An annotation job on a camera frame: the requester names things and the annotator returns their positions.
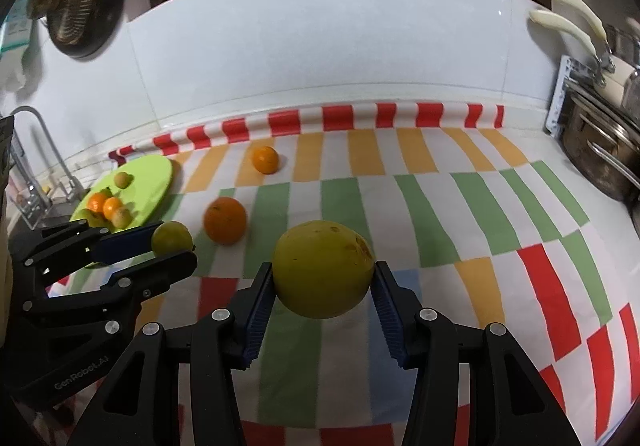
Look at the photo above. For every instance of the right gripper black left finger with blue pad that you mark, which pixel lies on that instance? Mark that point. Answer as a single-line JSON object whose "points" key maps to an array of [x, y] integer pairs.
{"points": [[137, 403]]}

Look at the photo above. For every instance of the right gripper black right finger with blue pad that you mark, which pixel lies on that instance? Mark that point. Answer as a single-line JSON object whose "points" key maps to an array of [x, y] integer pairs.
{"points": [[510, 404]]}

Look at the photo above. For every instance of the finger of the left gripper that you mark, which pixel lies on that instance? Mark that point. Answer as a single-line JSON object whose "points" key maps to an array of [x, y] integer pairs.
{"points": [[44, 256], [126, 290]]}

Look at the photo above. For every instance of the small green citrus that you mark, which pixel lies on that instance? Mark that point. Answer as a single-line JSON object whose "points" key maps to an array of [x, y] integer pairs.
{"points": [[93, 219]]}

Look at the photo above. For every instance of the green-orange tangerine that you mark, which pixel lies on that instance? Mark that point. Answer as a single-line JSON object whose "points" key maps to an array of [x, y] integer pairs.
{"points": [[171, 237]]}

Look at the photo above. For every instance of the small yellow-green fruit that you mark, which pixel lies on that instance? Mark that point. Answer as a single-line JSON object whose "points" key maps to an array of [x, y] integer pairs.
{"points": [[122, 218]]}

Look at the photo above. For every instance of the brownish green small fruit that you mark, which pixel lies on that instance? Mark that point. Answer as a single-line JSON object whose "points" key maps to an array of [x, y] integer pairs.
{"points": [[122, 180]]}

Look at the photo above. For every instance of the large front orange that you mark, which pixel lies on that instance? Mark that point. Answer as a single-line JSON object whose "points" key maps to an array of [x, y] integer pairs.
{"points": [[225, 221]]}

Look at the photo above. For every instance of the small orange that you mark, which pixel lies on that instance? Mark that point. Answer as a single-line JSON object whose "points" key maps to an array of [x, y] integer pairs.
{"points": [[266, 160]]}

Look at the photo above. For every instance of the large yellow-green pomelo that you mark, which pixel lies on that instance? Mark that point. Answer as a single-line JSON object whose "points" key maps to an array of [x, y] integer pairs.
{"points": [[322, 269]]}

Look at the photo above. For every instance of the tall chrome faucet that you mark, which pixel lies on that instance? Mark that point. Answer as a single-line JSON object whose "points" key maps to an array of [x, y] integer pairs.
{"points": [[27, 194]]}

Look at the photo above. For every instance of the thin chrome faucet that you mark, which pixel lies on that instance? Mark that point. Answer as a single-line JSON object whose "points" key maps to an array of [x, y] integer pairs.
{"points": [[74, 191]]}

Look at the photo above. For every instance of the green plate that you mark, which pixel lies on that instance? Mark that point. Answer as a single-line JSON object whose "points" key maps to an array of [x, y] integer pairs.
{"points": [[150, 178]]}

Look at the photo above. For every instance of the colourful striped tablecloth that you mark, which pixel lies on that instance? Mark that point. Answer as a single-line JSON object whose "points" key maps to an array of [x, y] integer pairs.
{"points": [[483, 221]]}

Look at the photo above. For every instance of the tissue pack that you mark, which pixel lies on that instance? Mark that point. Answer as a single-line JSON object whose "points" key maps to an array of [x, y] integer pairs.
{"points": [[16, 29]]}

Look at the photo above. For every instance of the steel pot on rack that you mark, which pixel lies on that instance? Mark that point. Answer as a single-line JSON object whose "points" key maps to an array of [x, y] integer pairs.
{"points": [[602, 150]]}

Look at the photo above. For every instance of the steel ladle strainer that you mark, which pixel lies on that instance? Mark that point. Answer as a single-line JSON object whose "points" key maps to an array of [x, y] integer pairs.
{"points": [[631, 97]]}

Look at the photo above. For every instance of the dish rack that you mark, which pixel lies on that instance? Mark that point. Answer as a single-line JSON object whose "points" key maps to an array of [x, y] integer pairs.
{"points": [[575, 76]]}

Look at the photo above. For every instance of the lower cream pan handle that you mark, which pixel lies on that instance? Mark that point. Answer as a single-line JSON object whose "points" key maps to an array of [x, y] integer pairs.
{"points": [[555, 22]]}

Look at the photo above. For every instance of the cream pan handle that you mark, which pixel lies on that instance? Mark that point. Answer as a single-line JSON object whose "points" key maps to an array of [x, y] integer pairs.
{"points": [[592, 19], [555, 22]]}

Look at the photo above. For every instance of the upper cream pan handle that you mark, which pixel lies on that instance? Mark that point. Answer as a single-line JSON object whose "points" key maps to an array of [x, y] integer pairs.
{"points": [[592, 19]]}

